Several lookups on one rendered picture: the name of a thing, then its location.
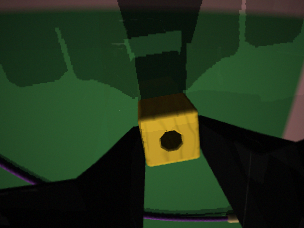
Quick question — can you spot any yellow wooden block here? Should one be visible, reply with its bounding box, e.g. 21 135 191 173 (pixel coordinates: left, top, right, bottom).
138 93 201 167

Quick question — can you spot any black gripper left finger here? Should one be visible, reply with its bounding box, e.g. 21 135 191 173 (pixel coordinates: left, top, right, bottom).
0 126 145 228

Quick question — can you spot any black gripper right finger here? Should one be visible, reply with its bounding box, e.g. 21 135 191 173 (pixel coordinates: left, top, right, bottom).
198 115 304 228

